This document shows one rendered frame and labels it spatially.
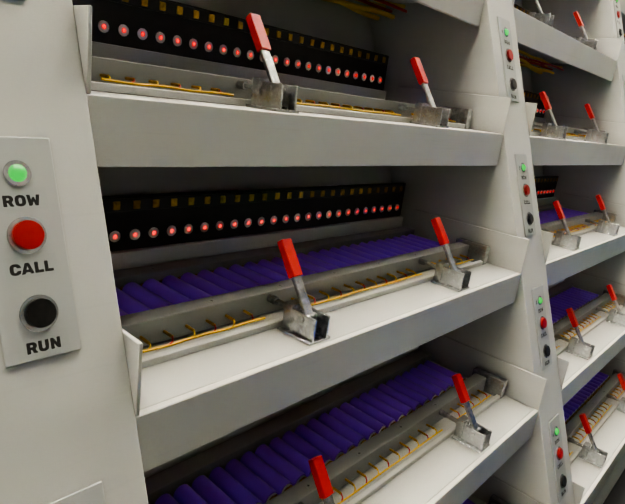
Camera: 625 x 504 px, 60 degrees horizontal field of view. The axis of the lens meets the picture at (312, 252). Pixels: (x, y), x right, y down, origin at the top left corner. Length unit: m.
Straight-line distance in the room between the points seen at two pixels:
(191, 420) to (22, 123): 0.21
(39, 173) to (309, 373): 0.26
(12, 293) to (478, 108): 0.68
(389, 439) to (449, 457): 0.08
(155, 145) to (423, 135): 0.34
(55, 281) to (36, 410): 0.07
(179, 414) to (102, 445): 0.06
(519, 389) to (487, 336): 0.09
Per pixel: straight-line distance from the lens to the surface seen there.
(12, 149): 0.34
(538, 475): 0.92
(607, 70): 1.47
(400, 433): 0.68
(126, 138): 0.38
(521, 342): 0.85
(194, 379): 0.40
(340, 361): 0.50
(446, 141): 0.69
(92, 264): 0.35
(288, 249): 0.48
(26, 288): 0.33
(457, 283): 0.68
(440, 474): 0.68
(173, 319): 0.45
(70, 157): 0.35
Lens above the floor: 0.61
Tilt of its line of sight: 2 degrees down
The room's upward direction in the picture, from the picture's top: 8 degrees counter-clockwise
